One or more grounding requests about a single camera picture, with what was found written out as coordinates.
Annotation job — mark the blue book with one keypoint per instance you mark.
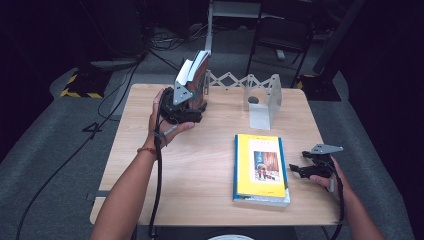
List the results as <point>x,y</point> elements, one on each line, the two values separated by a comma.
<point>235,166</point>

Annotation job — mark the white round object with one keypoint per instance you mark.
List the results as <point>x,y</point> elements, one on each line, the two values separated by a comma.
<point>230,237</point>

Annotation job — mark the expandable metal bookend rack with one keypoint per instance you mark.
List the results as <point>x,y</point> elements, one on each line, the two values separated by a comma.
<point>261,116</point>

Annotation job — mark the black chair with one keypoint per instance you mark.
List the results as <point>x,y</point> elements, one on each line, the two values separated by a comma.
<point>283,31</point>

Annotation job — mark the person's left hand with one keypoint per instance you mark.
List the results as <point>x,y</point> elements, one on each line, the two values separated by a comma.
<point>155,133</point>

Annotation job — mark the yellow-black striped stand base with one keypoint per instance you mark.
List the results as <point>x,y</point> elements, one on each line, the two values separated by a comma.
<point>85,86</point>

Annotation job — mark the yellow book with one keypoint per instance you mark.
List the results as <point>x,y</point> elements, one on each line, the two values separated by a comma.
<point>258,166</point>

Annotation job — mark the white desk frame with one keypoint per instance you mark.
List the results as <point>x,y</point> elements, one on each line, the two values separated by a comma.
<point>209,33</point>

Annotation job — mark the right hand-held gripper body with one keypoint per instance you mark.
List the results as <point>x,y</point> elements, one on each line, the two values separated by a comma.
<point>321,166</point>

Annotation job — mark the person's right hand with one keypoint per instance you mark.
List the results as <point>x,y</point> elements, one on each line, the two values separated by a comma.
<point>338,186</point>

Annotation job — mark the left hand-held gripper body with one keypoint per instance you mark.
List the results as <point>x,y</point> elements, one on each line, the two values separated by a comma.
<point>176,111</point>

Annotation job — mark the black book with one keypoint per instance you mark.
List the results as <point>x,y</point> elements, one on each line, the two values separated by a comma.
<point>183,71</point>

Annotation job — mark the black stand with base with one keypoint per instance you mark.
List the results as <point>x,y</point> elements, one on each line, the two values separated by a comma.
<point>320,88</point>

